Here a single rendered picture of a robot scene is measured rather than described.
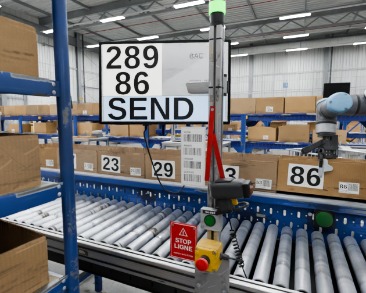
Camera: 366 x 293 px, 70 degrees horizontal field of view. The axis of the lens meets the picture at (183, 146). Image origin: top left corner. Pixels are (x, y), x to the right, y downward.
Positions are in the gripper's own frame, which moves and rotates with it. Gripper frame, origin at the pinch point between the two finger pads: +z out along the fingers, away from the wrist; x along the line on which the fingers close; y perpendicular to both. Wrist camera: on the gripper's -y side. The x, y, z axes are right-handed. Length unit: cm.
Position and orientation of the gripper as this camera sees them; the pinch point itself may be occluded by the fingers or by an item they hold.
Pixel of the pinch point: (319, 175)
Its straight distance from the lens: 142.0
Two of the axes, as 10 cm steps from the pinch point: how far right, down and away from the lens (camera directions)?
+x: 4.0, 1.2, 9.1
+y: 9.1, 0.4, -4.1
